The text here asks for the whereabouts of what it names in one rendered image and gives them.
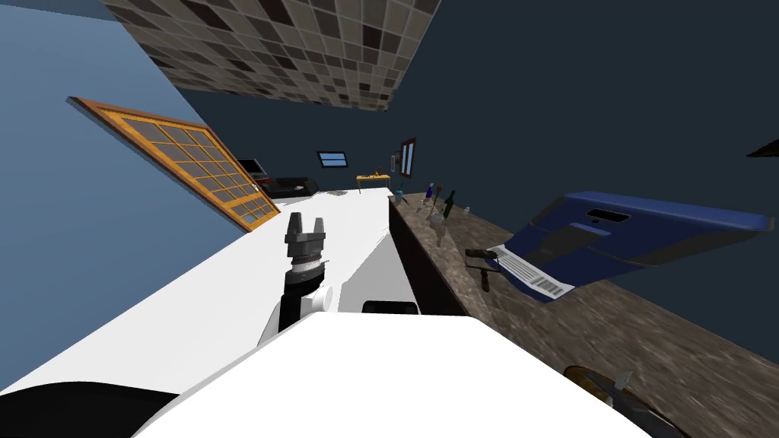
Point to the red framed window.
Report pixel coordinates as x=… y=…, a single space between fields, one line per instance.
x=407 y=158

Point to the orange framed window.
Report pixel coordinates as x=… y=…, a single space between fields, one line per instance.
x=188 y=161

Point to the black television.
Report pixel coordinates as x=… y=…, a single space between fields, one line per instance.
x=251 y=166

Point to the clear glass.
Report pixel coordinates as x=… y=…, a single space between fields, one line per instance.
x=437 y=222

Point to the purple bottle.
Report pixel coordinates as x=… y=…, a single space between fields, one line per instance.
x=429 y=192

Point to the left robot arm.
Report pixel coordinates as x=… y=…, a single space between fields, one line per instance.
x=297 y=298

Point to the yellow table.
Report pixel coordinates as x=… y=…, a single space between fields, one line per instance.
x=373 y=177

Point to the small blue window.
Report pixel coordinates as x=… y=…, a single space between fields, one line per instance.
x=333 y=159

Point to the green bottle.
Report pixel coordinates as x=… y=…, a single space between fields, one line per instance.
x=449 y=204

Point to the blue vase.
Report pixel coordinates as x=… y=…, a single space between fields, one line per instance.
x=399 y=194

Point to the black sofa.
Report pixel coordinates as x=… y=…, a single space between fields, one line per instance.
x=292 y=186

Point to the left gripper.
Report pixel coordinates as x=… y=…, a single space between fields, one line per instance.
x=305 y=246

